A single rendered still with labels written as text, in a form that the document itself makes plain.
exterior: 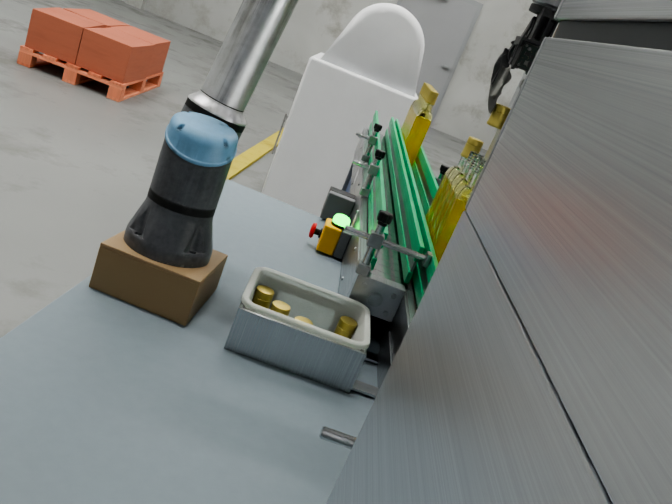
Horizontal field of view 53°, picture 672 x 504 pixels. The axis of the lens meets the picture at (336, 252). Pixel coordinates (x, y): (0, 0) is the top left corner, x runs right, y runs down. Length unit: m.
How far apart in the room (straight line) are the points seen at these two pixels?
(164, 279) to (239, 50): 0.42
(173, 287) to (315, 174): 3.06
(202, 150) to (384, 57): 3.03
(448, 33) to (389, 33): 7.96
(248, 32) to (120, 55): 4.52
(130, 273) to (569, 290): 0.99
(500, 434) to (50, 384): 0.79
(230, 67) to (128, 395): 0.59
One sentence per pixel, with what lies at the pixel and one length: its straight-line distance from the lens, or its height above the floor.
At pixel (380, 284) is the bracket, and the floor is 0.88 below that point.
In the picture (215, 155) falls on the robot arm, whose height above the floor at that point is 1.02.
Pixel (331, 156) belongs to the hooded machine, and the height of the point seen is 0.49.
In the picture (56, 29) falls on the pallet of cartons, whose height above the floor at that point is 0.36.
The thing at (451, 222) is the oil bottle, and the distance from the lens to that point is 1.31.
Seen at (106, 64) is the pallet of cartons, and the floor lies 0.24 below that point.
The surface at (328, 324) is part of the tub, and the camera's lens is 1.25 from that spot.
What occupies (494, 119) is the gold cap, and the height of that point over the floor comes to 1.22.
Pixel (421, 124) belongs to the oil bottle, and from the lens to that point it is 2.42.
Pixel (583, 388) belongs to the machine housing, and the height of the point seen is 1.25.
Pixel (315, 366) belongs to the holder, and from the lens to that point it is 1.11.
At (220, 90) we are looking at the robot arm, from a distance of 1.24.
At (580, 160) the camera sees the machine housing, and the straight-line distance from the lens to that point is 0.23.
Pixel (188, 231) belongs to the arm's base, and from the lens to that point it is 1.13.
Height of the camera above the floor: 1.31
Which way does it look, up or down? 19 degrees down
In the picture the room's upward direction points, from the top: 22 degrees clockwise
